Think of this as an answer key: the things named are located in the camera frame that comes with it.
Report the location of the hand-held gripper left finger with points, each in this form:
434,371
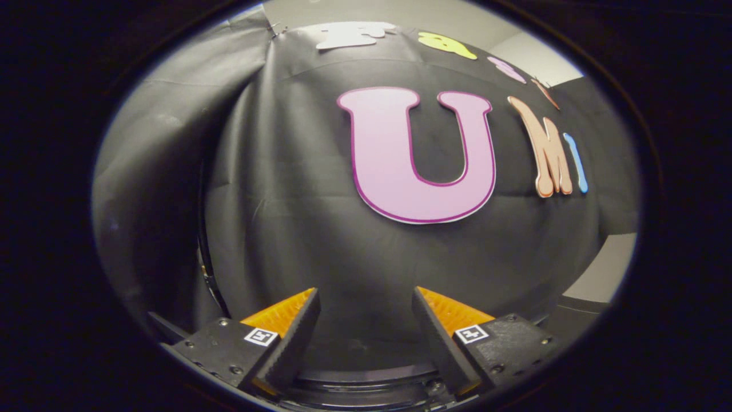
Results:
291,349

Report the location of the black backdrop cloth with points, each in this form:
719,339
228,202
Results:
286,200

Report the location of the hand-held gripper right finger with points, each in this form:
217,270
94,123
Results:
440,343

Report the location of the beige cabinet with grey top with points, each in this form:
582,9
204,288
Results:
606,269

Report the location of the grey washing machine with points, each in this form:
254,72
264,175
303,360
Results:
366,390

